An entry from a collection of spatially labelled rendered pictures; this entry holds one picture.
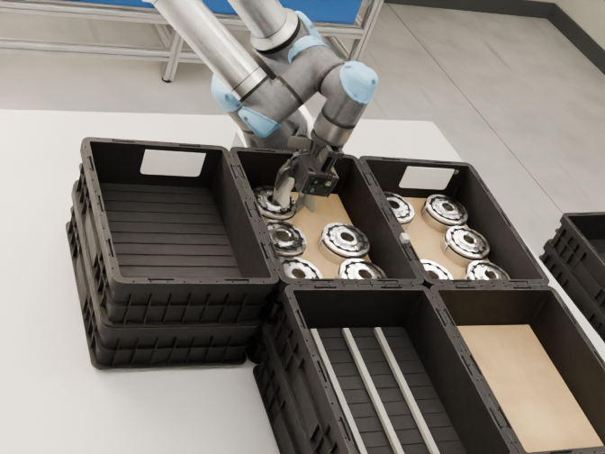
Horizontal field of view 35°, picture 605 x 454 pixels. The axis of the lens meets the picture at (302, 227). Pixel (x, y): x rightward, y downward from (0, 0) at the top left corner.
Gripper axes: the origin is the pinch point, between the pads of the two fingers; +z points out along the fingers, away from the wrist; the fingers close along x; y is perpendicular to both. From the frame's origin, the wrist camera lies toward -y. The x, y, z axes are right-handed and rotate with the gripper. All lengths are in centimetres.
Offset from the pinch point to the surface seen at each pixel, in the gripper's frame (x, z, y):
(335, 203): 13.9, 0.4, -3.8
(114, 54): 15, 72, -175
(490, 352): 32, -2, 40
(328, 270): 4.6, 1.6, 17.5
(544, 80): 249, 55, -212
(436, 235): 35.3, -2.2, 6.1
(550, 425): 36, -2, 58
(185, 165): -21.4, -0.9, -7.1
